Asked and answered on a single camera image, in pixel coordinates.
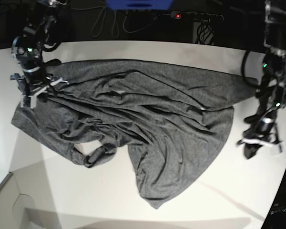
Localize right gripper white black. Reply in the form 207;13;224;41
10;73;69;109

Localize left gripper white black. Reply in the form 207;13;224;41
237;133;283;159

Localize grey t-shirt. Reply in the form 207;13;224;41
11;60;255;209

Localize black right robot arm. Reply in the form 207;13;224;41
10;0;68;109

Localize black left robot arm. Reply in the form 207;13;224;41
238;0;286;159

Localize blue box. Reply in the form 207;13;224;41
105;0;173;10

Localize black power strip red light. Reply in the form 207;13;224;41
169;11;224;22

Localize hanging black cables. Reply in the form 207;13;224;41
90;6;216;45

